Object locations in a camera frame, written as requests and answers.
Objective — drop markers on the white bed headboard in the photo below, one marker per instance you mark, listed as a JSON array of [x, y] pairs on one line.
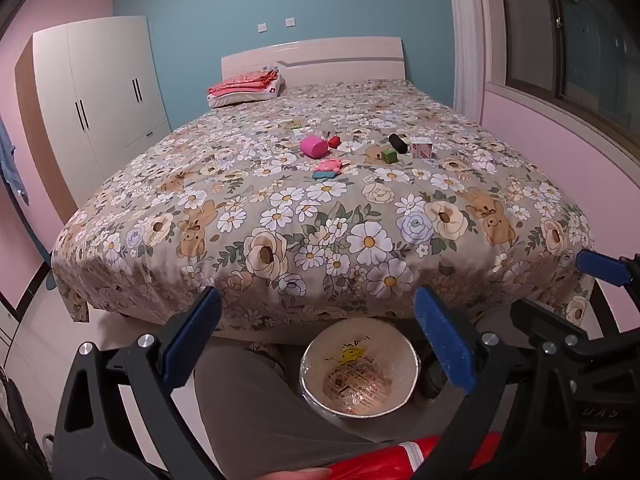
[[340, 60]]

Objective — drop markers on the white wardrobe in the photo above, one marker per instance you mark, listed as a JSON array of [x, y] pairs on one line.
[[100, 100]]

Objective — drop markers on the person's right leg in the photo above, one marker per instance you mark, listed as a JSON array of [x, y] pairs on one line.
[[492, 317]]

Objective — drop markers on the dark framed window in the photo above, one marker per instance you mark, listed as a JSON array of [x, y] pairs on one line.
[[575, 35]]

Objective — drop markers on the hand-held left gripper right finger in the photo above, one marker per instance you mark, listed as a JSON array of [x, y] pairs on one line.
[[445, 340]]

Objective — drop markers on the blue hanging cloth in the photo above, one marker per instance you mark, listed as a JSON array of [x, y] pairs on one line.
[[12, 170]]

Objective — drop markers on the white window trim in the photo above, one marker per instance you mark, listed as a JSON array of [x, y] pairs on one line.
[[467, 35]]

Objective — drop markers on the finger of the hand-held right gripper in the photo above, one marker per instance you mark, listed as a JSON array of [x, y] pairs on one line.
[[602, 267], [535, 317]]

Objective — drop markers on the green cube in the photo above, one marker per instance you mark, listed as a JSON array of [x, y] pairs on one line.
[[389, 155]]

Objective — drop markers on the person's leg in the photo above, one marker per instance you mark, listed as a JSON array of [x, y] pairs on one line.
[[250, 410], [492, 317]]

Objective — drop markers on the pink folded blanket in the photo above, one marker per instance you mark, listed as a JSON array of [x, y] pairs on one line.
[[240, 82]]

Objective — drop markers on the person's left leg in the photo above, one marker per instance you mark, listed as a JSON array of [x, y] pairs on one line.
[[250, 410]]

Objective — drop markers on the folded pink red clothes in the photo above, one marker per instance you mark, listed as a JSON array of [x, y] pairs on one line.
[[250, 99]]

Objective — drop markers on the black cylinder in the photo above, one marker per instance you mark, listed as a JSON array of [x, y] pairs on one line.
[[397, 142]]

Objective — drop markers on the small white and red box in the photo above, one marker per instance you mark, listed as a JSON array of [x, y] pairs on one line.
[[421, 148]]

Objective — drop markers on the white round waste bin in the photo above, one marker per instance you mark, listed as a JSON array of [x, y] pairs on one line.
[[360, 355]]

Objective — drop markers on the pink plastic toy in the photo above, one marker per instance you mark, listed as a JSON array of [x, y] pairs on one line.
[[330, 165]]

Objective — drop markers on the small red block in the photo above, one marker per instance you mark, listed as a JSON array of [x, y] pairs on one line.
[[334, 143]]

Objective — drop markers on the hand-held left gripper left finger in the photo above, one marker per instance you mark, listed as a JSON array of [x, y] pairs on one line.
[[192, 332]]

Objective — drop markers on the pink plastic cup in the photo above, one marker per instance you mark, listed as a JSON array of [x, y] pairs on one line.
[[313, 147]]

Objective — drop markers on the floral bedspread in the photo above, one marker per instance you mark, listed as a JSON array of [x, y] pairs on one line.
[[300, 220]]

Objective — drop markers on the blue plastic toy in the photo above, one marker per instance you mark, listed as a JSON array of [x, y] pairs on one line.
[[325, 175]]

